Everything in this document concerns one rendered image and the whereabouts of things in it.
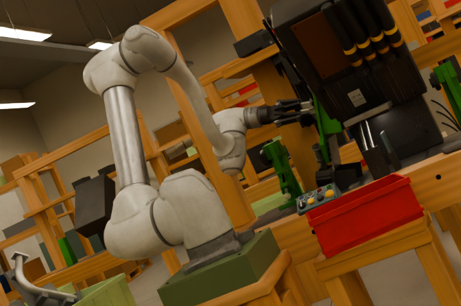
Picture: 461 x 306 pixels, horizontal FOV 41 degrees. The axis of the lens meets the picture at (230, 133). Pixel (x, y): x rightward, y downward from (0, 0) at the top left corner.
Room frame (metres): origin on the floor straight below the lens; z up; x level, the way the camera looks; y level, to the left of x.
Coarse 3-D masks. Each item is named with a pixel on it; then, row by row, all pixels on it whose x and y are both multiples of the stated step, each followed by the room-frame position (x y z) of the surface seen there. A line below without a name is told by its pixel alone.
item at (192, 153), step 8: (240, 104) 11.96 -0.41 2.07; (248, 104) 11.89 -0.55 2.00; (184, 136) 12.26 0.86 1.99; (168, 144) 12.31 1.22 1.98; (192, 152) 12.30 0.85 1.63; (288, 152) 11.85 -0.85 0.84; (184, 160) 12.31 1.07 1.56; (192, 160) 12.22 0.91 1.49; (168, 168) 12.36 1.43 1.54; (200, 168) 12.57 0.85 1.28; (240, 176) 12.08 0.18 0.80
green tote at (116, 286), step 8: (112, 280) 2.24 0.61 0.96; (120, 280) 2.28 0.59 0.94; (88, 288) 2.37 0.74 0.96; (96, 288) 2.36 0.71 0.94; (104, 288) 2.18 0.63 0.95; (112, 288) 2.22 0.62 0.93; (120, 288) 2.27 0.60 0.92; (128, 288) 2.31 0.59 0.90; (88, 296) 2.09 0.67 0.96; (96, 296) 2.13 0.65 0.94; (104, 296) 2.17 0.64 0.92; (112, 296) 2.21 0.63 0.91; (120, 296) 2.25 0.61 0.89; (128, 296) 2.29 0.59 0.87; (80, 304) 2.05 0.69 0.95; (88, 304) 2.09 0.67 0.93; (96, 304) 2.12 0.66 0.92; (104, 304) 2.16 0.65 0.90; (112, 304) 2.19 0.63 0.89; (120, 304) 2.23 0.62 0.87; (128, 304) 2.27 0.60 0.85; (136, 304) 2.31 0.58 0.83
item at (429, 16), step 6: (450, 0) 10.91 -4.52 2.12; (456, 0) 10.89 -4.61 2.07; (450, 6) 10.92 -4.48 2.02; (456, 6) 10.80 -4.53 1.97; (426, 12) 11.00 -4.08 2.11; (432, 12) 10.94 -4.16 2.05; (420, 18) 11.03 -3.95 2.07; (426, 18) 11.01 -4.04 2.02; (432, 18) 10.91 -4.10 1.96; (420, 24) 10.97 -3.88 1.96
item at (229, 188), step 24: (240, 0) 2.70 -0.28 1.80; (240, 24) 2.72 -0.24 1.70; (264, 72) 2.71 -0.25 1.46; (264, 96) 2.73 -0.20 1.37; (288, 96) 2.70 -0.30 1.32; (192, 120) 2.84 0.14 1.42; (288, 144) 2.73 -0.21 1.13; (312, 144) 2.69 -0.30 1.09; (216, 168) 2.84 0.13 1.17; (312, 168) 2.71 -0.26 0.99; (240, 192) 2.86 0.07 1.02; (240, 216) 2.84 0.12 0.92
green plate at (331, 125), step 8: (320, 104) 2.30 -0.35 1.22; (320, 112) 2.30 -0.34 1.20; (320, 120) 2.30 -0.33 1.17; (328, 120) 2.30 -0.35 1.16; (336, 120) 2.29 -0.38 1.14; (320, 128) 2.30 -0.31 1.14; (328, 128) 2.30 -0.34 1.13; (336, 128) 2.29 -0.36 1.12; (320, 136) 2.30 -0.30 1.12; (328, 136) 2.40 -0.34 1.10; (328, 144) 2.37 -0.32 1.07
